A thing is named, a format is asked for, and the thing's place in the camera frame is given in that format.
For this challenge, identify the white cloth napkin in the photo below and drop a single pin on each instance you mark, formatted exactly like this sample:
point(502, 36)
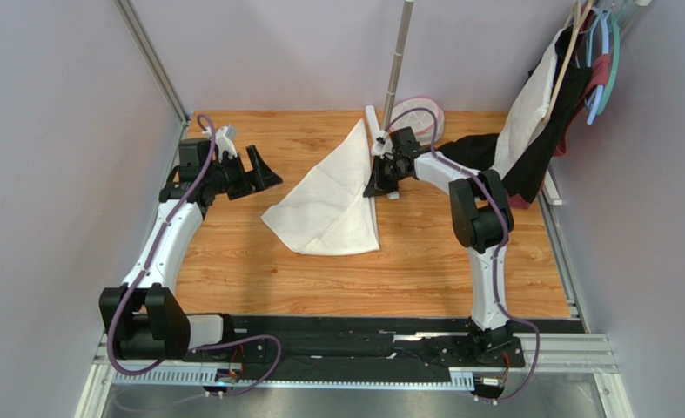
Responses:
point(326, 213)

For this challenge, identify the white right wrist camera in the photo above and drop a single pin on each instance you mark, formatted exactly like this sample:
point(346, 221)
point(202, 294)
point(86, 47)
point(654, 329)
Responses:
point(381, 146)

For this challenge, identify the wooden hanger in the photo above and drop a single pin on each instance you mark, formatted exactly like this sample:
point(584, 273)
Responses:
point(576, 20)

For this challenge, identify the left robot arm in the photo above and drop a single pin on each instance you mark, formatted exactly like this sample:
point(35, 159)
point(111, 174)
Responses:
point(142, 316)

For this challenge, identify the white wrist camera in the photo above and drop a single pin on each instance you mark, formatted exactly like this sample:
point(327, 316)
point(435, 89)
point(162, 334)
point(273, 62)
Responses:
point(225, 142)
point(381, 146)

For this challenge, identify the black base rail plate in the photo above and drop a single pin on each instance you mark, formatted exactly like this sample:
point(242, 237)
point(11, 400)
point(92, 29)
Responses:
point(350, 349)

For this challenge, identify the green plastic hanger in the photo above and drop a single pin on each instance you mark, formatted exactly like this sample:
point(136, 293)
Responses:
point(612, 20)

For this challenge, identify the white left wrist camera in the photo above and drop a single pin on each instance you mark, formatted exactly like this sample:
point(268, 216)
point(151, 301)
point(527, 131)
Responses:
point(225, 142)

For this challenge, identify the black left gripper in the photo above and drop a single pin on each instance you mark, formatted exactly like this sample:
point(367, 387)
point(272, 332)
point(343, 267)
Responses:
point(265, 179)

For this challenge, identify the black hanging garment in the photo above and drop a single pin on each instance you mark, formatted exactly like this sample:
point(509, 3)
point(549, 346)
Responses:
point(524, 181)

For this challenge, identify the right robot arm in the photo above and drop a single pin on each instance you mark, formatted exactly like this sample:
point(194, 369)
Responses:
point(481, 219)

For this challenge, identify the white stand with metal pole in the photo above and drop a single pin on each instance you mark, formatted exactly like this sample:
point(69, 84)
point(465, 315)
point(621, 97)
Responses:
point(376, 128)

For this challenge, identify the dark red hanging garment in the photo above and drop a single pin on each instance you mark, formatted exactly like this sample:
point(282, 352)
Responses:
point(600, 77)

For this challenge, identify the aluminium frame rail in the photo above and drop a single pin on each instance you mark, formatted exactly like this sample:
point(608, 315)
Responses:
point(140, 35)

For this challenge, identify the white hanging towel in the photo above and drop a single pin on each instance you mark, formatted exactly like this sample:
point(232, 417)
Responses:
point(524, 121)

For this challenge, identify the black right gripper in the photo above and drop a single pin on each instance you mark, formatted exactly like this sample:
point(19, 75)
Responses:
point(385, 176)

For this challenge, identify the black cloth on table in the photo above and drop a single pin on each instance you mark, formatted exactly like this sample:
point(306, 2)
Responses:
point(473, 151)

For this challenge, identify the blue plastic hanger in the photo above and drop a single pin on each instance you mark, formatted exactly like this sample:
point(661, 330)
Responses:
point(597, 55)

